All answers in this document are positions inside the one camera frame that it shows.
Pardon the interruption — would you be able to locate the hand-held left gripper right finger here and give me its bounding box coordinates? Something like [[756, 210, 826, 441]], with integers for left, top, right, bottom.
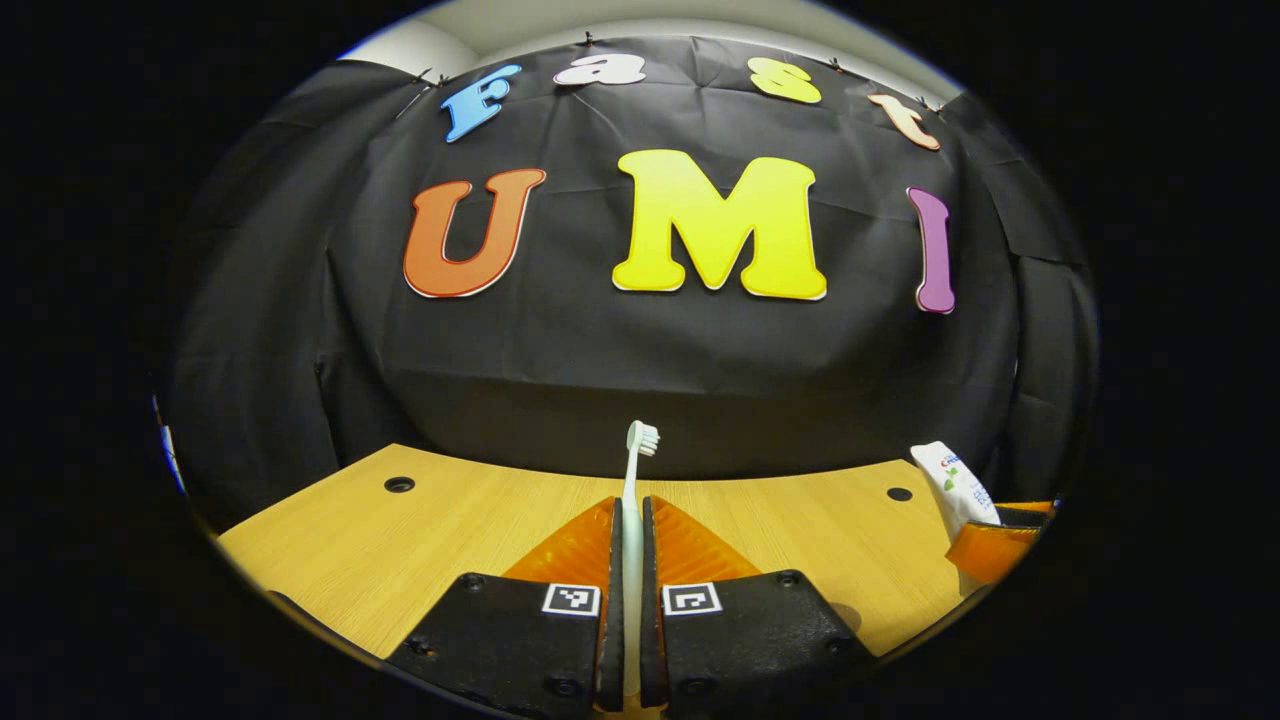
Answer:
[[640, 494, 877, 713]]

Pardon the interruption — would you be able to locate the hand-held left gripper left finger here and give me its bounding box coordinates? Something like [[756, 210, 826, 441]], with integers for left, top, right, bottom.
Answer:
[[385, 497, 627, 716]]

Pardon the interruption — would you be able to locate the mint green toothbrush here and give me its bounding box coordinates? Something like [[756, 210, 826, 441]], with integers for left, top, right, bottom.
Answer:
[[620, 420, 662, 701]]

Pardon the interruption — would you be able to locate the white toothpaste tube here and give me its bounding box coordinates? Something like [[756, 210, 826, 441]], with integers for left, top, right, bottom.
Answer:
[[910, 441, 1001, 546]]

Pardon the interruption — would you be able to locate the black backdrop cloth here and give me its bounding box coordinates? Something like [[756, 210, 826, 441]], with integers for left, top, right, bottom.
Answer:
[[165, 35, 1101, 531]]

